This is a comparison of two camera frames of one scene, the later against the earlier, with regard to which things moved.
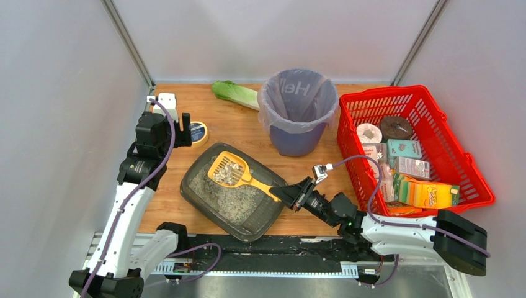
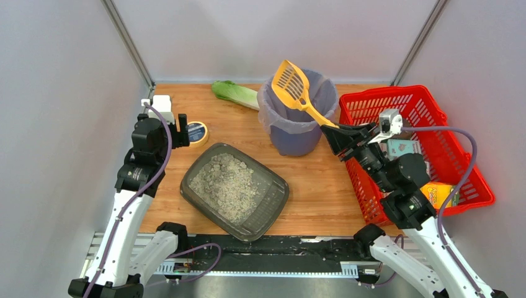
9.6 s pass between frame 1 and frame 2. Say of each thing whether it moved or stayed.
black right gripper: moved
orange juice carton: stayed
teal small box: stayed
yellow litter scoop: moved
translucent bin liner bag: stayed
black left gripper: stayed
